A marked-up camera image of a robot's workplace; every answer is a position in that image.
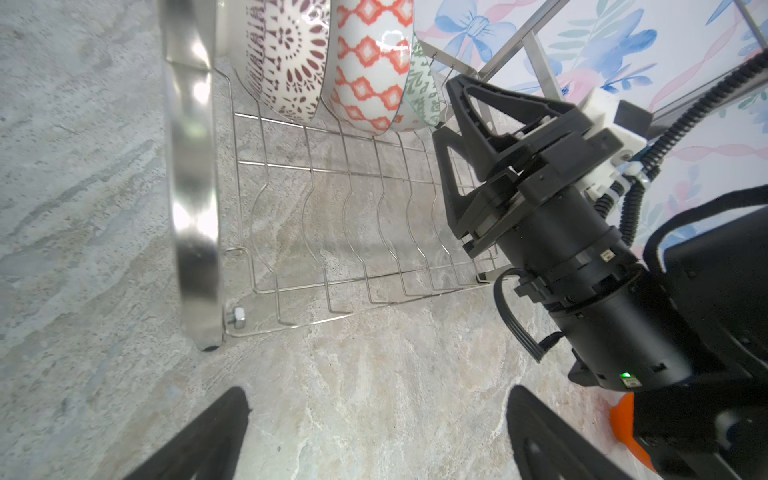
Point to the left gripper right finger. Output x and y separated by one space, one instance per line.
546 447

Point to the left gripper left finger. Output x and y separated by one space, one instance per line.
207 448

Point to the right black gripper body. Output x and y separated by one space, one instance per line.
547 228

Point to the pale green patterned bowl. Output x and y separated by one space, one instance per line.
420 106

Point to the dark blue patterned bowl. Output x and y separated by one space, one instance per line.
369 56

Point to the white maroon patterned bowl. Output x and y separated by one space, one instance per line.
279 51

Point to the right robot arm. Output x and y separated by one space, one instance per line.
679 331

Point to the plain orange bowl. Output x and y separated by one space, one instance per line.
622 422

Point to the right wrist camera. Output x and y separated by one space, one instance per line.
629 123

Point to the chrome wire dish rack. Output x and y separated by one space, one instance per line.
278 224

